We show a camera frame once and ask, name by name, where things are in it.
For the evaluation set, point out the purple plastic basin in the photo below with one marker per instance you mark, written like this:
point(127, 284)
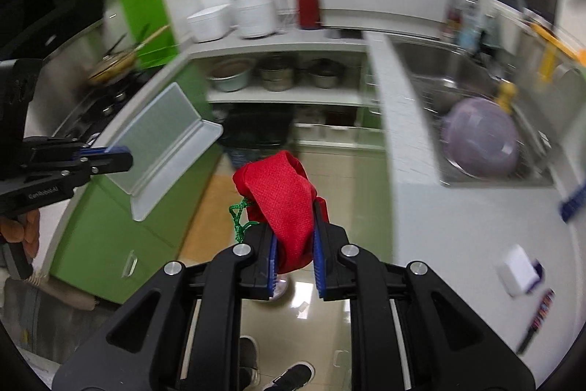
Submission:
point(480, 139)

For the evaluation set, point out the dark pot with lid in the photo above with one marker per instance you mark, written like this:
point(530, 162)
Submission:
point(325, 75)

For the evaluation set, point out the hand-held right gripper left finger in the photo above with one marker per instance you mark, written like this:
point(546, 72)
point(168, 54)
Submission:
point(272, 267)

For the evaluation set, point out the translucent plastic package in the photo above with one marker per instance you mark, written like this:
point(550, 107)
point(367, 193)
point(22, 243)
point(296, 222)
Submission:
point(160, 134)

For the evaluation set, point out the metal basin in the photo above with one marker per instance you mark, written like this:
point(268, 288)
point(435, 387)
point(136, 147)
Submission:
point(229, 75)

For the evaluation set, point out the patterned dark stick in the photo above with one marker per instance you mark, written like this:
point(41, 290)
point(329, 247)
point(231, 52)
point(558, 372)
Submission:
point(540, 313)

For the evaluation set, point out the tall white rice cooker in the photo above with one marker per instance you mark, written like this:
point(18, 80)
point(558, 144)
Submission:
point(254, 13)

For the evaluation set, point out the white small box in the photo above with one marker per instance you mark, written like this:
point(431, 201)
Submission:
point(515, 272)

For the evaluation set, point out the flat white rice cooker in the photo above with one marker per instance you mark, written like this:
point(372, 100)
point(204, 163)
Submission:
point(208, 24)

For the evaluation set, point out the person's left hand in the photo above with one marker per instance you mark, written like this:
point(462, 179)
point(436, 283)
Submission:
point(20, 228)

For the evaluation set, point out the yellow plastic scraper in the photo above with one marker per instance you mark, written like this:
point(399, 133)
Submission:
point(549, 56)

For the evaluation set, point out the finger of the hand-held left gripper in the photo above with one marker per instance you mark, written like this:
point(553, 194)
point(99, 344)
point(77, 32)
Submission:
point(55, 143)
point(110, 164)

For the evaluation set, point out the stainless steel sink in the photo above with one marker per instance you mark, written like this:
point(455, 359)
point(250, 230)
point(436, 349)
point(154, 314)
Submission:
point(425, 61)

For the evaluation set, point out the white open shelf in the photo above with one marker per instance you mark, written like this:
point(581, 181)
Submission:
point(284, 45)

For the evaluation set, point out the blue patterned vase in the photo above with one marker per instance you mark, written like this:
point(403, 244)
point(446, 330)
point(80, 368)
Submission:
point(572, 203)

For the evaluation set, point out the red electric kettle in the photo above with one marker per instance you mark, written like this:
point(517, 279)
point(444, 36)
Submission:
point(309, 6)

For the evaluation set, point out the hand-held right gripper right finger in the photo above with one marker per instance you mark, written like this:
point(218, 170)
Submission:
point(320, 267)

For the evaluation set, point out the gas stove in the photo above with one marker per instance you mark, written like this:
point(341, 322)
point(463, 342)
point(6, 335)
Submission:
point(91, 111)

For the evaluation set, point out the red fabric pouch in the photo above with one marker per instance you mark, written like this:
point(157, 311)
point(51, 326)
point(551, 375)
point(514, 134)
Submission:
point(279, 198)

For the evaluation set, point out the black sneaker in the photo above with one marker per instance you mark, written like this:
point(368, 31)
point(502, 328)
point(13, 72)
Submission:
point(249, 359)
point(295, 377)

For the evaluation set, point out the white storage boxes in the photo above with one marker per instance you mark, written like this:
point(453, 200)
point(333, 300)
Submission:
point(329, 130)

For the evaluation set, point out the steel pot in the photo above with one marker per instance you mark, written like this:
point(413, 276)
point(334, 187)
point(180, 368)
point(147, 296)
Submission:
point(274, 75)

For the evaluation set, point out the yellow sponge brush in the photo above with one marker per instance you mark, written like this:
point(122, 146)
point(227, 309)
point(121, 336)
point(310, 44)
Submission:
point(507, 95)

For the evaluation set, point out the green cabinet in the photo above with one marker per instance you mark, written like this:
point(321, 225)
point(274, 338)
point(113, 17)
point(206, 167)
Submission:
point(105, 230)

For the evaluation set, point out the blue dish soap bottle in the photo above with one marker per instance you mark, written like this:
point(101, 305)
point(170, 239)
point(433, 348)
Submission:
point(467, 33)

